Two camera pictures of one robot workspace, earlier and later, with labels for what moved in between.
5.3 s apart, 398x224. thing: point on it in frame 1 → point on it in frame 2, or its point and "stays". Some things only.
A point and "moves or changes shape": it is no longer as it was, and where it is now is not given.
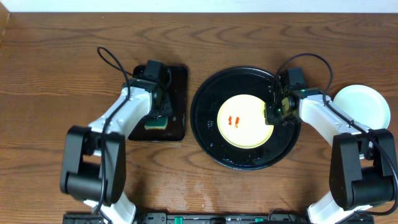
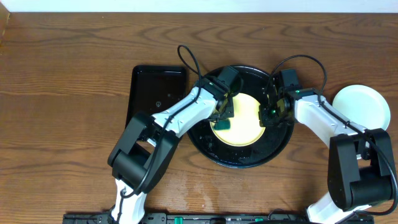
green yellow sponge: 158,122 moves or changes shape
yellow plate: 241,121 stays
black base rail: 205,218 stays
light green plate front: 365,104 stays
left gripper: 162,111 → 224,109
